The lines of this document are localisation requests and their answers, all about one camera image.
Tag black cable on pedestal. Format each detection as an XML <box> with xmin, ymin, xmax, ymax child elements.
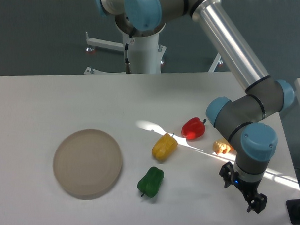
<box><xmin>123</xmin><ymin>27</ymin><xmax>137</xmax><ymax>75</ymax></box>

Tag beige round plate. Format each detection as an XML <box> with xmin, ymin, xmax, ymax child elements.
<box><xmin>52</xmin><ymin>129</ymin><xmax>123</xmax><ymax>200</ymax></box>

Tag green bell pepper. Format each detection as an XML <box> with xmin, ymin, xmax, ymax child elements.
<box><xmin>137</xmin><ymin>166</ymin><xmax>164</xmax><ymax>198</ymax></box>

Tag red bell pepper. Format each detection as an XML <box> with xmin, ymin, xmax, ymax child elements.
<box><xmin>181</xmin><ymin>117</ymin><xmax>206</xmax><ymax>140</ymax></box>

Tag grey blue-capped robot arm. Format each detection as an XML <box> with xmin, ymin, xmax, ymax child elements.
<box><xmin>94</xmin><ymin>0</ymin><xmax>295</xmax><ymax>213</ymax></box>

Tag black device at table edge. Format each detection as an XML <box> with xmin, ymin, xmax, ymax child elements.
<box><xmin>285</xmin><ymin>166</ymin><xmax>300</xmax><ymax>225</ymax></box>

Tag yellow bell pepper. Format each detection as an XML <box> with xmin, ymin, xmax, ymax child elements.
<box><xmin>152</xmin><ymin>133</ymin><xmax>178</xmax><ymax>161</ymax></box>

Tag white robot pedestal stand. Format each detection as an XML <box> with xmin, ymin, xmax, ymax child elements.
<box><xmin>82</xmin><ymin>12</ymin><xmax>227</xmax><ymax>80</ymax></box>

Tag pale yellow orange toy food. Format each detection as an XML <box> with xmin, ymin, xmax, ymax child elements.
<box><xmin>212</xmin><ymin>138</ymin><xmax>234</xmax><ymax>155</ymax></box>

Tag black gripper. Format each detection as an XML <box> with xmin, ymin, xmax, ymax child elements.
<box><xmin>219</xmin><ymin>162</ymin><xmax>268</xmax><ymax>214</ymax></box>

